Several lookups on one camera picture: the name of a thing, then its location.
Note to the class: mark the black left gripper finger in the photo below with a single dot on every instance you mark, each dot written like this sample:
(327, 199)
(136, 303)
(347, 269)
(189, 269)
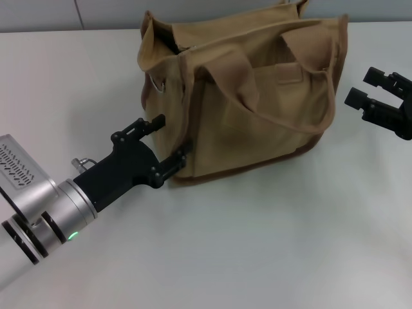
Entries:
(141, 127)
(175, 161)

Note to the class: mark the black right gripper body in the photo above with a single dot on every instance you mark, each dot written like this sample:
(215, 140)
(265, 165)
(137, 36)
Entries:
(404, 119)

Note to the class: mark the khaki canvas food bag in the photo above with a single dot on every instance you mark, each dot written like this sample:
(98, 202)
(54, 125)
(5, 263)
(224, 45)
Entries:
(257, 122)

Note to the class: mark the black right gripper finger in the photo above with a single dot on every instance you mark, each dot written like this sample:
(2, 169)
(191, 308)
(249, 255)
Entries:
(360, 98)
(380, 77)

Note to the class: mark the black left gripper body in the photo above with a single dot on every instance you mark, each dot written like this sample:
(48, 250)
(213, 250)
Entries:
(122, 174)

